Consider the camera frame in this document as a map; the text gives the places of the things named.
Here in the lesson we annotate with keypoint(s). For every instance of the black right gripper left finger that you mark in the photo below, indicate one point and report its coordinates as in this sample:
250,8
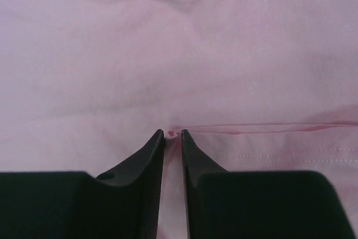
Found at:
122,202

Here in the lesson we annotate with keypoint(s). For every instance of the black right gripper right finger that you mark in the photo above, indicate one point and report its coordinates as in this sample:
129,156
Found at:
262,204

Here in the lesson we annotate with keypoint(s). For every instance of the pink t shirt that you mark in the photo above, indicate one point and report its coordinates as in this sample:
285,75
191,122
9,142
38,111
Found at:
259,84

